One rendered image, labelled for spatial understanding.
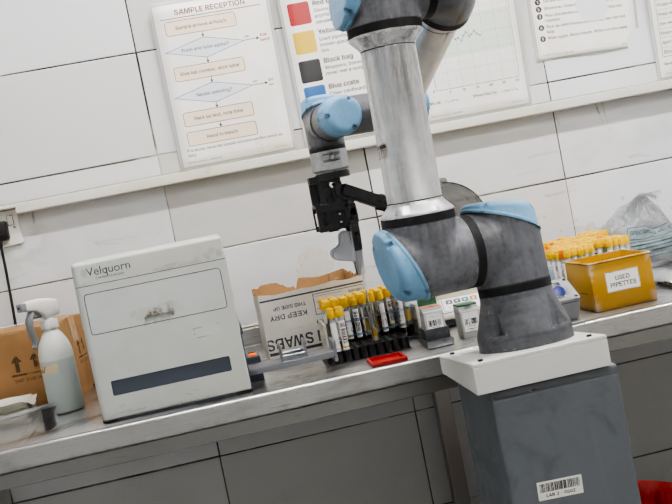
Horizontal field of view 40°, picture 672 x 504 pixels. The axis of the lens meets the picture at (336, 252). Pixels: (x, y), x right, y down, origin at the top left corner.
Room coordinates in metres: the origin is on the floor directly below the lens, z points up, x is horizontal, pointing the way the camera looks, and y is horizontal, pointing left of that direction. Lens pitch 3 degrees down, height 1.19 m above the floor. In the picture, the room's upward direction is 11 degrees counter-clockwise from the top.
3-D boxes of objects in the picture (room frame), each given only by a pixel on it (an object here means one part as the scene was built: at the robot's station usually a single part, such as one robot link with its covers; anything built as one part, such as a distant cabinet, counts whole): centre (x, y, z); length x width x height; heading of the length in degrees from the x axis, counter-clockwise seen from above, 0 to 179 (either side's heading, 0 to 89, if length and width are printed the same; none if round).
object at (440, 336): (1.82, -0.16, 0.89); 0.09 x 0.05 x 0.04; 5
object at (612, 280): (1.88, -0.54, 0.93); 0.13 x 0.13 x 0.10; 6
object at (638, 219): (2.38, -0.77, 0.97); 0.26 x 0.17 x 0.19; 111
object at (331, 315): (1.86, -0.02, 0.93); 0.17 x 0.09 x 0.11; 97
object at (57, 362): (1.88, 0.62, 1.00); 0.09 x 0.08 x 0.24; 7
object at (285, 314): (2.15, 0.09, 0.95); 0.29 x 0.25 x 0.15; 7
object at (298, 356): (1.75, 0.14, 0.92); 0.21 x 0.07 x 0.05; 97
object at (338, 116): (1.77, -0.07, 1.35); 0.11 x 0.11 x 0.08; 15
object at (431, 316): (1.82, -0.16, 0.92); 0.05 x 0.04 x 0.06; 5
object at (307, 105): (1.86, -0.02, 1.35); 0.09 x 0.08 x 0.11; 15
